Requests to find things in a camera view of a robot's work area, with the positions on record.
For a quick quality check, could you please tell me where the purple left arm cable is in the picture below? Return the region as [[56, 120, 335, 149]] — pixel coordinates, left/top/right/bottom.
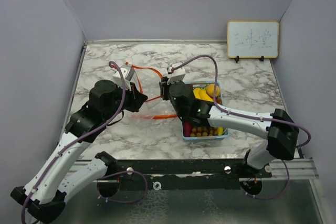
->
[[20, 60, 149, 224]]

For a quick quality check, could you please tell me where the clear zip top bag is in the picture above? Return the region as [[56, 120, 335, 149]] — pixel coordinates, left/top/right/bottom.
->
[[125, 62, 177, 120]]

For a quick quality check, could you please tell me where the single yellow banana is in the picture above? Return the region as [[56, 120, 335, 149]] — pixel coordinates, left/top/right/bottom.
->
[[217, 127, 225, 136]]

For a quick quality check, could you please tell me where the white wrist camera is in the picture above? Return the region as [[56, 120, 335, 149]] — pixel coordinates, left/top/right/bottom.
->
[[113, 65, 135, 91], [167, 62, 186, 84]]

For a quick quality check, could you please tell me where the small framed whiteboard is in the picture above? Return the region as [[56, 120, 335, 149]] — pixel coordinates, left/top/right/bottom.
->
[[227, 20, 279, 62]]

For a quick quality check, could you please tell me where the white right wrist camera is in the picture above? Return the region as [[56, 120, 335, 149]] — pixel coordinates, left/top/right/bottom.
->
[[167, 62, 186, 84]]

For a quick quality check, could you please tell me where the brown longan bunch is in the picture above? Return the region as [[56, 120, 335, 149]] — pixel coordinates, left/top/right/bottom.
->
[[190, 126, 218, 137]]

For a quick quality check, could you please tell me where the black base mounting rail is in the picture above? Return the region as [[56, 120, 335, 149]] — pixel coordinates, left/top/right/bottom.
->
[[106, 158, 271, 191]]

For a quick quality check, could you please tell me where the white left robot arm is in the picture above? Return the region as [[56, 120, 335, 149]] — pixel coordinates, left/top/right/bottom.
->
[[10, 80, 148, 223]]

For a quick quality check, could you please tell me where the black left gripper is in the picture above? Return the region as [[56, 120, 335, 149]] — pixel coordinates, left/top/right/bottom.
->
[[103, 80, 147, 120]]

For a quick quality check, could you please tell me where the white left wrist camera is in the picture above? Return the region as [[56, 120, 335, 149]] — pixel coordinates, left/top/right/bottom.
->
[[113, 65, 135, 91]]

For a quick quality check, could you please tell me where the orange mango fruit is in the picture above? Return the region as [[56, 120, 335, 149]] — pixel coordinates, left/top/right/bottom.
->
[[206, 83, 221, 97]]

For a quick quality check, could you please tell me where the yellow banana bunch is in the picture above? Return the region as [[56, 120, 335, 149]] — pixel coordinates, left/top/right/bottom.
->
[[193, 88, 213, 102]]

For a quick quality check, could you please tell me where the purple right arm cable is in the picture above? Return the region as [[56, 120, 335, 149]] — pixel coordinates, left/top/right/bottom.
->
[[167, 55, 312, 200]]

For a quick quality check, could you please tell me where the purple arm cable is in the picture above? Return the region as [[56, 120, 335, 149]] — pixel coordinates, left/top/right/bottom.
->
[[167, 55, 312, 200], [20, 60, 149, 224]]

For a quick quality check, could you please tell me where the magenta sweet potato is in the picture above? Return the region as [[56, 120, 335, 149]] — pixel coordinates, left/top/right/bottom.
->
[[183, 121, 193, 137]]

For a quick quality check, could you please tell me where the light blue plastic basket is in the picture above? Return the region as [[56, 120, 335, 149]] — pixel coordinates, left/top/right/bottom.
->
[[182, 81, 229, 142]]

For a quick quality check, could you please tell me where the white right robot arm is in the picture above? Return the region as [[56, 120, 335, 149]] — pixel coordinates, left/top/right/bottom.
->
[[159, 77, 299, 177]]

